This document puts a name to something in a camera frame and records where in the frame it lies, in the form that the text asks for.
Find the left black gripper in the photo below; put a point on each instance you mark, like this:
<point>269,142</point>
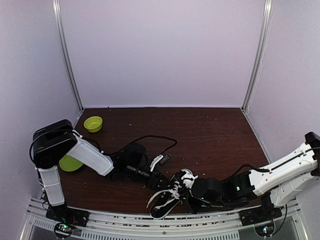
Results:
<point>155,180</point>

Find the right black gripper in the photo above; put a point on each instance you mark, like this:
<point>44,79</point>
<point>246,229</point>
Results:
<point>194,209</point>

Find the black white canvas sneaker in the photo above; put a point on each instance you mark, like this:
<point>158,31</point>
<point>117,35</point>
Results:
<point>168,198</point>

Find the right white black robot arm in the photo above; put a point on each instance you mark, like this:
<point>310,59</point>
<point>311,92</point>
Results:
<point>278,181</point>

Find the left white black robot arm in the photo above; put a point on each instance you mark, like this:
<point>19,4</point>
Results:
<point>52,143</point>

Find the right round led controller board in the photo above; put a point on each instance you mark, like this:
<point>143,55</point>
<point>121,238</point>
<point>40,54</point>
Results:
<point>265,230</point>

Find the round led controller board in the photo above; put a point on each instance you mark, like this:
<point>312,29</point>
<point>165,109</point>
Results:
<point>62,230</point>
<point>265,230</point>

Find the green plastic bowl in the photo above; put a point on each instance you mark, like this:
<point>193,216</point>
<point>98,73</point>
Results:
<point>93,124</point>

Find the green plastic plate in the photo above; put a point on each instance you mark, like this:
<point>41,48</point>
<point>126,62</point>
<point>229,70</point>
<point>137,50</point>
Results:
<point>70,164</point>

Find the left round led controller board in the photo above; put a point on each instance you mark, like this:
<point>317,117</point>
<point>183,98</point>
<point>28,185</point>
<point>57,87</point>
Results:
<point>62,230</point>

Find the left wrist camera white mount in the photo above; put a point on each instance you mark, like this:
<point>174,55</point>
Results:
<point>159,160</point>

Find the aluminium front rail frame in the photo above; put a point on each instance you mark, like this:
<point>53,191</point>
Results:
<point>104,225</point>

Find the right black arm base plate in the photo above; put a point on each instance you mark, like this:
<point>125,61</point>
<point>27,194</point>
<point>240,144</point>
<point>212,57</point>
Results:
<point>257,215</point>

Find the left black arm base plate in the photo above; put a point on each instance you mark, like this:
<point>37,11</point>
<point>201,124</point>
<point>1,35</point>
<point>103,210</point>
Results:
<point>70,216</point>

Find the right aluminium frame post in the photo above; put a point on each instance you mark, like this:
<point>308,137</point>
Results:
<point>261,47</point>

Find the aluminium frame post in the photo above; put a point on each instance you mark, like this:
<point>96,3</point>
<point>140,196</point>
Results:
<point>261,47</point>
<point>65,53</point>

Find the left aluminium frame post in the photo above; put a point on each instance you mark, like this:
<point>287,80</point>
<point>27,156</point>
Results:
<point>65,53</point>

